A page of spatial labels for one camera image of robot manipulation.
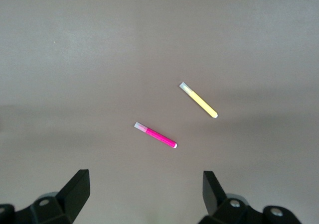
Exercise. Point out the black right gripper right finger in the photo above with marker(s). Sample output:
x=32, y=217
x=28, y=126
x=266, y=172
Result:
x=216, y=204

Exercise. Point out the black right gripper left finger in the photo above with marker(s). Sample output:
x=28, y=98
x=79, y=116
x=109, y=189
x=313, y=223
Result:
x=69, y=199

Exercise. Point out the pink marker pen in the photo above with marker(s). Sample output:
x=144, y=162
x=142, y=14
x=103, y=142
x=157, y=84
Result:
x=159, y=137

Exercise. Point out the yellow marker pen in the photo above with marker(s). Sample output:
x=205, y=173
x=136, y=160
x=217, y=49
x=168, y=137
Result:
x=202, y=103

